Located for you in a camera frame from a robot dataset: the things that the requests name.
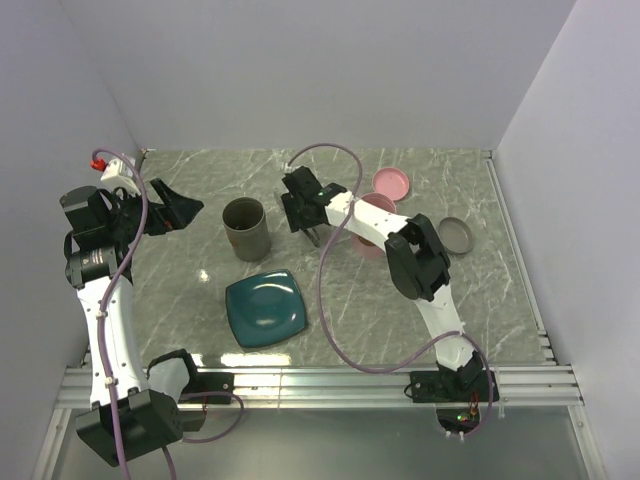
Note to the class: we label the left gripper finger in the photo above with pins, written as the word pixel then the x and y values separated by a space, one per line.
pixel 164 192
pixel 182 212

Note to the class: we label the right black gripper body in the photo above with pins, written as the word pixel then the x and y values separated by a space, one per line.
pixel 297 217

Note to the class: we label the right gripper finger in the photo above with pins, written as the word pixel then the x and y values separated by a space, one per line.
pixel 290 207
pixel 296 227

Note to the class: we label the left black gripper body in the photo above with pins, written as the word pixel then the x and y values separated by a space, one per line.
pixel 126 221

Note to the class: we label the metal food tongs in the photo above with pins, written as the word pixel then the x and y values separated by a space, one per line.
pixel 311 234

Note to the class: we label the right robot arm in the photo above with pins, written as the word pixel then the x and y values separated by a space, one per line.
pixel 417 261

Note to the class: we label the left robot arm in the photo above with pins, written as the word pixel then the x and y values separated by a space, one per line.
pixel 133 408

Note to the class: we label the grey steel canister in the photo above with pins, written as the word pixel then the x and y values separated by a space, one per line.
pixel 245 223

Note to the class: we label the pink canister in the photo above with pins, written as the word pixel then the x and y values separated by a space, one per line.
pixel 367 228

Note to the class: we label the pink lid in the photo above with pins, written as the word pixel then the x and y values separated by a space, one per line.
pixel 391 182

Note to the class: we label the teal square plate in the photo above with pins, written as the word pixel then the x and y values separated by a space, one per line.
pixel 265 309

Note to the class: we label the grey steel lid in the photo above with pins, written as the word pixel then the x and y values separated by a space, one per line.
pixel 455 235

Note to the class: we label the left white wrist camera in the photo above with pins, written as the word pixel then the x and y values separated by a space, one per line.
pixel 115 174

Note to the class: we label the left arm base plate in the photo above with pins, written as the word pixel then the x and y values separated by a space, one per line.
pixel 209 388

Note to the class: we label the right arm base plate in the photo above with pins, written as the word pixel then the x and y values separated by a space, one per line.
pixel 430 387

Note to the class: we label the aluminium rail frame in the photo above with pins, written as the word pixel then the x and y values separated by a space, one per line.
pixel 332 402

